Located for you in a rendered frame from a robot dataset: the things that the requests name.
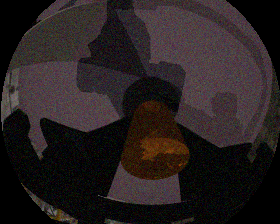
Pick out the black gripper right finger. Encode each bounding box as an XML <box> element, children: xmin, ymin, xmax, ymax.
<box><xmin>176</xmin><ymin>122</ymin><xmax>252</xmax><ymax>202</ymax></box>

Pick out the orange knob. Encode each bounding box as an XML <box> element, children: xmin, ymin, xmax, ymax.
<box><xmin>120</xmin><ymin>101</ymin><xmax>190</xmax><ymax>181</ymax></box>

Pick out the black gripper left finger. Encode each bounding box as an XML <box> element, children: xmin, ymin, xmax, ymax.
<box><xmin>40</xmin><ymin>114</ymin><xmax>132</xmax><ymax>197</ymax></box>

